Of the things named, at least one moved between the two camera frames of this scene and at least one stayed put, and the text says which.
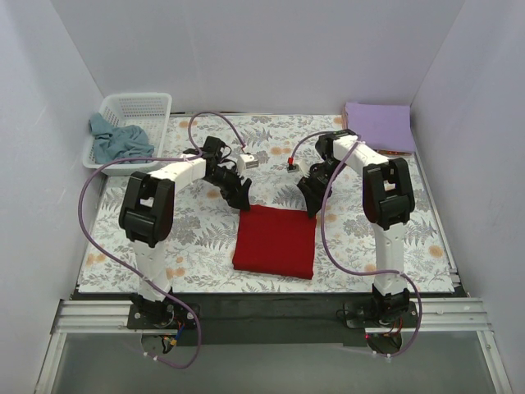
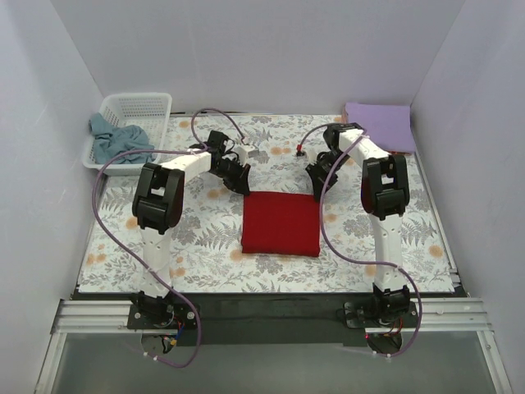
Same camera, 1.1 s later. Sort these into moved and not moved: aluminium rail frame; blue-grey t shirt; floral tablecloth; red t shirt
Moved: red t shirt
Not moved: blue-grey t shirt; aluminium rail frame; floral tablecloth
